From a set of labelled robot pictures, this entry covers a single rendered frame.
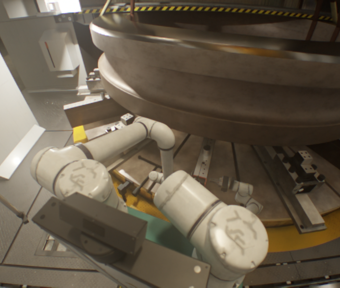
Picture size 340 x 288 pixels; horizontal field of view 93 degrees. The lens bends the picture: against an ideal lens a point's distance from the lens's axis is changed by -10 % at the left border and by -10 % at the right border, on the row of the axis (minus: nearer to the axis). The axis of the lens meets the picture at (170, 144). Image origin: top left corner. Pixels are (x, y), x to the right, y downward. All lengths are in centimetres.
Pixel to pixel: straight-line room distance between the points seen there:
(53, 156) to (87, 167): 16
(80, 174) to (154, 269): 39
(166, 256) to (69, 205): 17
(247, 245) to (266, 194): 191
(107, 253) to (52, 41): 476
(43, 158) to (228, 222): 64
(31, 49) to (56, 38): 103
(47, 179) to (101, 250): 46
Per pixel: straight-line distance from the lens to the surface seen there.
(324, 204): 270
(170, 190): 54
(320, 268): 267
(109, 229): 26
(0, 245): 294
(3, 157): 372
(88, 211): 28
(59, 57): 494
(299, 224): 229
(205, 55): 157
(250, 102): 187
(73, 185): 60
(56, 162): 71
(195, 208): 51
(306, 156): 225
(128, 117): 232
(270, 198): 236
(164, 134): 107
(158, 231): 76
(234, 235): 48
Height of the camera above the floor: 210
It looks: 43 degrees down
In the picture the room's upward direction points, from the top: straight up
